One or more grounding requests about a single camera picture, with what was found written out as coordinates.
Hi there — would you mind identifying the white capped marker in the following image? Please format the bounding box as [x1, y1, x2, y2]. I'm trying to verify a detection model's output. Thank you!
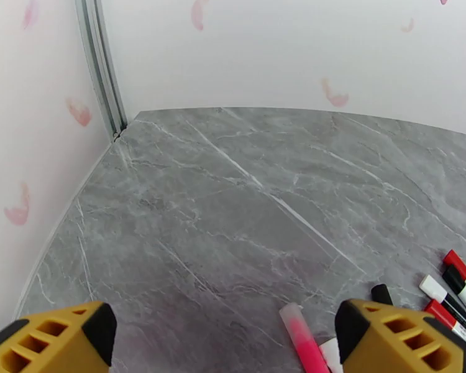
[318, 336, 344, 373]

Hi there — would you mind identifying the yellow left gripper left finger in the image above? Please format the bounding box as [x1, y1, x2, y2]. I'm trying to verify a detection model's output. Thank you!
[0, 301, 117, 373]

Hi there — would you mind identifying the green marker with black cap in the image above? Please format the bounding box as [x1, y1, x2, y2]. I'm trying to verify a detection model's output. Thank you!
[370, 283, 394, 306]

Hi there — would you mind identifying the aluminium frame post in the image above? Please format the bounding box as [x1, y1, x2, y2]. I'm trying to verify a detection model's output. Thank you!
[74, 0, 128, 142]

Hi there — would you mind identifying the black whiteboard marker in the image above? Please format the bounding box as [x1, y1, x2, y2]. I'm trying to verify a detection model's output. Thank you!
[442, 265, 466, 322]

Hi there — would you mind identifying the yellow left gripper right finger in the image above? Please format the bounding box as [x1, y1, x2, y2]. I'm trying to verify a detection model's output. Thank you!
[335, 298, 466, 373]

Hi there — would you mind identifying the black marker with white cap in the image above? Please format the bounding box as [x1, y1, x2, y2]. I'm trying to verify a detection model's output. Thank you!
[419, 274, 466, 339]

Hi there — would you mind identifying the red whiteboard marker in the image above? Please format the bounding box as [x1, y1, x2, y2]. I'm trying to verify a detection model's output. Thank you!
[424, 299, 466, 351]
[442, 249, 466, 297]

